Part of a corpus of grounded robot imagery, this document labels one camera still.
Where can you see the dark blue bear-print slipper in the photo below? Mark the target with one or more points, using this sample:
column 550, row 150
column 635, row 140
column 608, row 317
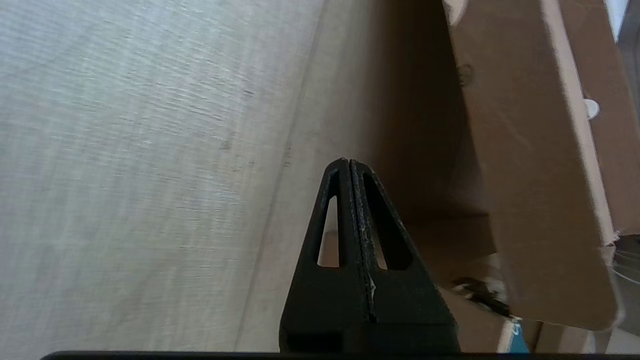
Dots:
column 521, row 340

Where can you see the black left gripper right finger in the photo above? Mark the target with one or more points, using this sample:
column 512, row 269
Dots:
column 410, row 310

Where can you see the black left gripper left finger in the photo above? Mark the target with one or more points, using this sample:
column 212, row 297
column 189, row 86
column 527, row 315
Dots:
column 325, row 310

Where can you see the brown cardboard shoe box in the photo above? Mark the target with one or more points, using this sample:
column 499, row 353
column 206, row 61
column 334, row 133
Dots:
column 525, row 150

